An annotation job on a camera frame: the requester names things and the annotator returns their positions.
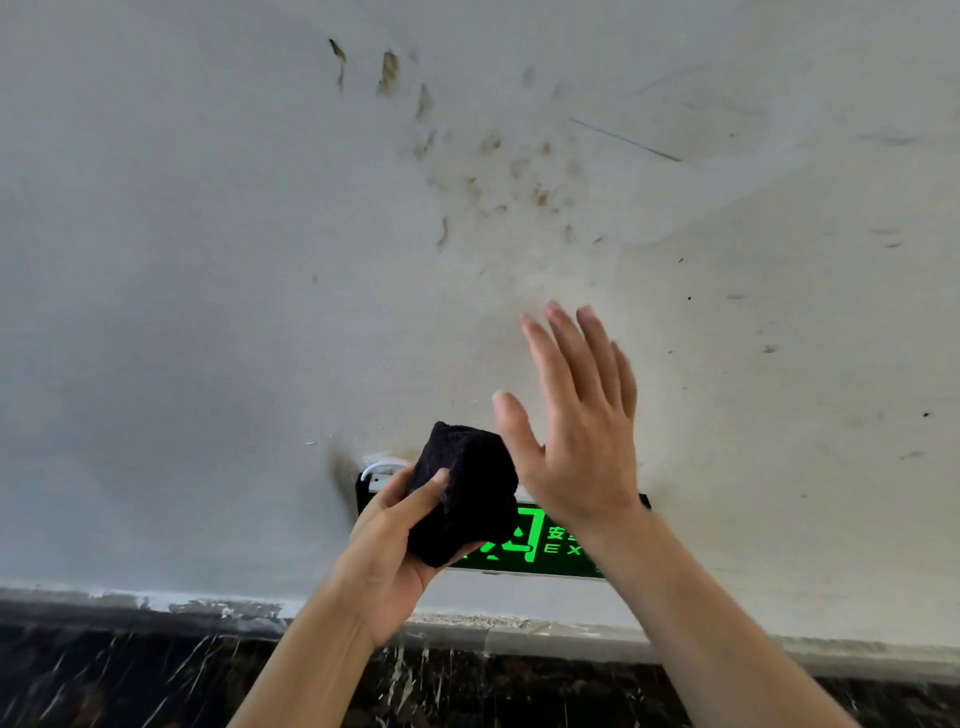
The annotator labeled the person's left hand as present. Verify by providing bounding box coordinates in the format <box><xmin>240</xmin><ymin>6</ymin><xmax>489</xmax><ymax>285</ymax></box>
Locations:
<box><xmin>328</xmin><ymin>466</ymin><xmax>486</xmax><ymax>649</ymax></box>

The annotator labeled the person's right hand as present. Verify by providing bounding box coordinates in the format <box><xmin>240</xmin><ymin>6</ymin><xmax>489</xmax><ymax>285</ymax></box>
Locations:
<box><xmin>491</xmin><ymin>300</ymin><xmax>651</xmax><ymax>543</ymax></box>

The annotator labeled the black cleaning cloth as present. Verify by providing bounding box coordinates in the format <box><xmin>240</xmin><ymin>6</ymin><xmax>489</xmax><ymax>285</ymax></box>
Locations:
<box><xmin>405</xmin><ymin>420</ymin><xmax>521</xmax><ymax>570</ymax></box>

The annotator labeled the person's left forearm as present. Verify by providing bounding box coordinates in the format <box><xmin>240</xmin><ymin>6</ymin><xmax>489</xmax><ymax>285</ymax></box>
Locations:
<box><xmin>227</xmin><ymin>571</ymin><xmax>378</xmax><ymax>728</ymax></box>

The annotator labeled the person's right forearm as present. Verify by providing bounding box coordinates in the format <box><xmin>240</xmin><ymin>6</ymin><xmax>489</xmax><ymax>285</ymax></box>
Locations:
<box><xmin>589</xmin><ymin>508</ymin><xmax>862</xmax><ymax>728</ymax></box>

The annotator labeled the green lit exit sign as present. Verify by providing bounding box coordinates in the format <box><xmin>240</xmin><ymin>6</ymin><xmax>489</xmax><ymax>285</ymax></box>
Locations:
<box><xmin>355</xmin><ymin>465</ymin><xmax>653</xmax><ymax>581</ymax></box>

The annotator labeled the dark marble baseboard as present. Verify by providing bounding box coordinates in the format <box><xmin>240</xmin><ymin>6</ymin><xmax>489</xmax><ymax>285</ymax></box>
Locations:
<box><xmin>0</xmin><ymin>583</ymin><xmax>960</xmax><ymax>728</ymax></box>

